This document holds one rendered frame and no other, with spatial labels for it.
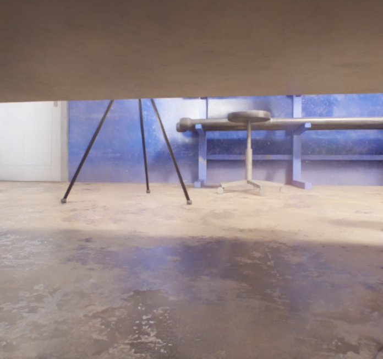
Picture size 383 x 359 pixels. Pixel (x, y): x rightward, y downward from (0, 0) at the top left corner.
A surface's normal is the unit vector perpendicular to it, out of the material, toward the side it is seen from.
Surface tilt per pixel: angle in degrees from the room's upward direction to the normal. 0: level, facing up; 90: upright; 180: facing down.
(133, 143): 90
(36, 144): 90
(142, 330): 0
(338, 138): 90
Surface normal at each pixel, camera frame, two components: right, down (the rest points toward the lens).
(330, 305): 0.00, -1.00
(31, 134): -0.13, 0.01
